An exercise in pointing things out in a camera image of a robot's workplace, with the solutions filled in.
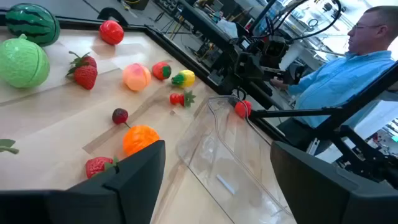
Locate person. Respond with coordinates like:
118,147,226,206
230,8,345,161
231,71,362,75
269,5,398,153

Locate pink toy peach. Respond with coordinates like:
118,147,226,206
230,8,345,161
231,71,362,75
122,63,152,92

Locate light green toy melon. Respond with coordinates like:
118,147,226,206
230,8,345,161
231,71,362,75
0,33,50,89

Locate black pole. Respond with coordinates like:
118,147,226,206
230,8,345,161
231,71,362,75
248,0,277,35

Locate dark green toy watermelon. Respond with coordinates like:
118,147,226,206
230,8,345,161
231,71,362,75
4,2,61,47

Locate black gantry beam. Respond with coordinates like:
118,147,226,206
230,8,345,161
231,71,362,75
250,62,398,190

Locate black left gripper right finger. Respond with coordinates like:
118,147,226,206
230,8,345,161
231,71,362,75
269,141,398,224

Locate clear plastic container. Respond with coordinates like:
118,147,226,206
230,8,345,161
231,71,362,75
176,95,296,224

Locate small red tomatoes green leaf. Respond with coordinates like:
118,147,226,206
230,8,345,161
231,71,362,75
169,90,197,108

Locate yellow toy fruit green top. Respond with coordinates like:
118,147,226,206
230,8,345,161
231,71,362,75
170,69,197,89

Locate dark grey desk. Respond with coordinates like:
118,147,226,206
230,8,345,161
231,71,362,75
152,0,249,54

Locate black table frame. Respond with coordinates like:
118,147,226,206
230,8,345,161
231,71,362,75
0,12,280,144

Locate strawberry with long leaf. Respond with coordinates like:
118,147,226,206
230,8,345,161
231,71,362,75
0,138,20,155

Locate orange toy tangerine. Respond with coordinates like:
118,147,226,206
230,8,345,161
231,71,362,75
122,124,161,157

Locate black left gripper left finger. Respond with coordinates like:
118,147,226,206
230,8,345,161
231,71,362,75
46,140,166,224

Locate strawberry with green cap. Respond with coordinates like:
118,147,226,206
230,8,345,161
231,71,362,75
151,61,172,81

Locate dark red toy cherry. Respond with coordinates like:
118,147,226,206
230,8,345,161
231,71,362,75
111,107,131,129

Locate red toy tomato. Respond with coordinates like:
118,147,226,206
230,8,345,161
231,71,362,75
233,99,253,119

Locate red toy strawberry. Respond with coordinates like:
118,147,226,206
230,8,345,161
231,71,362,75
85,156,119,180
65,64,98,91
68,50,98,70

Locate red toy apple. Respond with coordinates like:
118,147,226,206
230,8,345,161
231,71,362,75
98,19,125,46

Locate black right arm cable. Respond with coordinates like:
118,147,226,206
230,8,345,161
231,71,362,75
251,0,343,43

